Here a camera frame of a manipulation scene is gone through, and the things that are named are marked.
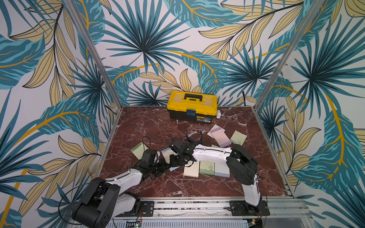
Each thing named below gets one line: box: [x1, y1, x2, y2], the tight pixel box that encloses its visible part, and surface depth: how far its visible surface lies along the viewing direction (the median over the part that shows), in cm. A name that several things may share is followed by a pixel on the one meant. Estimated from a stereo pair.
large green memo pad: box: [199, 161, 215, 176], surface depth 87 cm
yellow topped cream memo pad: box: [183, 160, 201, 179], surface depth 87 cm
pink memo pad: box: [210, 127, 232, 148], surface depth 103 cm
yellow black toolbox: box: [166, 90, 219, 124], surface depth 102 cm
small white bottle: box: [216, 109, 221, 119], surface depth 114 cm
